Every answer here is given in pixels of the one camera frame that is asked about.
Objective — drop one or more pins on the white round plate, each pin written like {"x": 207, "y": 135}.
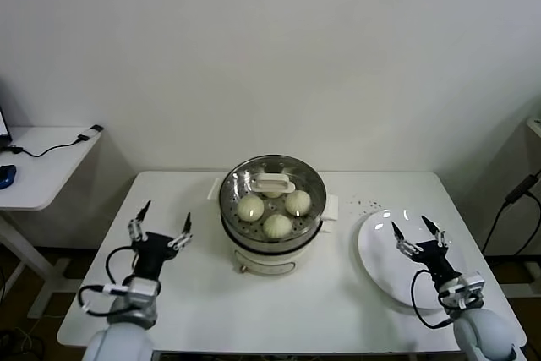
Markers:
{"x": 376, "y": 247}

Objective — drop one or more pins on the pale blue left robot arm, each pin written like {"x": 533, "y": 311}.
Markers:
{"x": 127, "y": 335}

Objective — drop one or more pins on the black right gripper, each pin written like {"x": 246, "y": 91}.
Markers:
{"x": 437, "y": 259}

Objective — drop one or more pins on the white electric cooker pot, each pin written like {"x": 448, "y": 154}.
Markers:
{"x": 264, "y": 261}

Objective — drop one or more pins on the stainless steel steamer basket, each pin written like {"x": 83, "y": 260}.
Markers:
{"x": 331, "y": 209}

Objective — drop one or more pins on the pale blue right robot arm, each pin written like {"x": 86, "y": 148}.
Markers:
{"x": 486, "y": 335}

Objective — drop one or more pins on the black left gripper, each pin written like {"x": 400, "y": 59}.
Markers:
{"x": 152, "y": 251}

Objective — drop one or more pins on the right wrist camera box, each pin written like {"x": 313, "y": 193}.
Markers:
{"x": 472, "y": 287}

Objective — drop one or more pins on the white steamed baozi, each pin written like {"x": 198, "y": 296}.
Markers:
{"x": 298, "y": 203}
{"x": 250, "y": 208}
{"x": 274, "y": 195}
{"x": 277, "y": 226}

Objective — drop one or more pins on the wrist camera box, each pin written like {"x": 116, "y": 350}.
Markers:
{"x": 472, "y": 287}
{"x": 143, "y": 287}

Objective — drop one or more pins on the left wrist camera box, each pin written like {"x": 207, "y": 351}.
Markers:
{"x": 143, "y": 287}

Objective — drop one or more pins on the white side desk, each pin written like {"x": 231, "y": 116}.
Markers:
{"x": 42, "y": 175}

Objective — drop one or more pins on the blue handheld device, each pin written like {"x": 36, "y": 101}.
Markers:
{"x": 7, "y": 176}

